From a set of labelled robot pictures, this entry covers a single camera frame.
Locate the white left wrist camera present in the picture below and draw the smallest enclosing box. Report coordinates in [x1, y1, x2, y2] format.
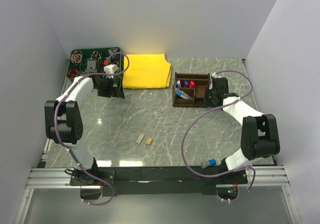
[103, 64, 119, 79]

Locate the red black rolled tie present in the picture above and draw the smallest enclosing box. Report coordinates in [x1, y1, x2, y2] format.
[68, 69, 79, 79]

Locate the grey rolled tie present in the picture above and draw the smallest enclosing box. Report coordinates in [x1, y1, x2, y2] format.
[108, 47, 121, 58]

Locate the green compartment tray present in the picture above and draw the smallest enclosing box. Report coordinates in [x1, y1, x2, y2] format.
[67, 47, 124, 81]

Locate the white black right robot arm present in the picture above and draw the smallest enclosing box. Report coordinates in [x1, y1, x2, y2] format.
[204, 77, 281, 183]

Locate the brown wooden desk organizer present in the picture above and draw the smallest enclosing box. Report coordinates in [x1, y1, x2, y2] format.
[172, 72, 211, 108]

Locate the yellow small eraser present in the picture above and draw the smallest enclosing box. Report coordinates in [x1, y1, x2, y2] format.
[146, 138, 153, 145]

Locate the pink brown rolled tie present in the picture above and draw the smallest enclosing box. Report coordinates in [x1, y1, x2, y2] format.
[70, 50, 83, 65]

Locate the black patterned rolled tie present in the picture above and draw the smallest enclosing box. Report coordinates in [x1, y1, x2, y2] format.
[90, 50, 102, 62]

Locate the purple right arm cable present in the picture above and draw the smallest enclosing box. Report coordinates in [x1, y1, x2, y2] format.
[180, 70, 256, 203]

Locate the clear blue ballpoint pen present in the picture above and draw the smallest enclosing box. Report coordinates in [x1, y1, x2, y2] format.
[175, 88, 192, 99]

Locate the pink highlighter marker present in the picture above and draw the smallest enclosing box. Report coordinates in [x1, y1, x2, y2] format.
[188, 81, 195, 88]

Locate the blue capped marker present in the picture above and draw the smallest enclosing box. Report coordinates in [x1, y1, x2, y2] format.
[175, 91, 192, 99]

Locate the yellow folded cloth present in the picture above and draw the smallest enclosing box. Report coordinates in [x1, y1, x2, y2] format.
[122, 54, 172, 89]

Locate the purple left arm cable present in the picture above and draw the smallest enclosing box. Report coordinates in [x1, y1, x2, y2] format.
[54, 51, 130, 207]

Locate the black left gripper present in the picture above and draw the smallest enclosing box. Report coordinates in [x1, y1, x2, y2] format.
[95, 75, 125, 99]

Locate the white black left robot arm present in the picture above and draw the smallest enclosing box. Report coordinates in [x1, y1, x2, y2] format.
[44, 63, 130, 185]

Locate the purple capped marker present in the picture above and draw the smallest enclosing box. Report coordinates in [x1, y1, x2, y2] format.
[183, 81, 189, 88]

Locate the aluminium frame rail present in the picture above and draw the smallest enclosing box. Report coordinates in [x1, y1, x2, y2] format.
[253, 166, 290, 187]

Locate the lilac highlighter marker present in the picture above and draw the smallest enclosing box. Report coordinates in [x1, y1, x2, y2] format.
[176, 80, 182, 88]

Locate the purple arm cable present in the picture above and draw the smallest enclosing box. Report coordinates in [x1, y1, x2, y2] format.
[180, 70, 256, 203]
[54, 51, 130, 207]

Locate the white worn eraser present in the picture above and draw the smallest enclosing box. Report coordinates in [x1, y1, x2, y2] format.
[136, 133, 145, 144]

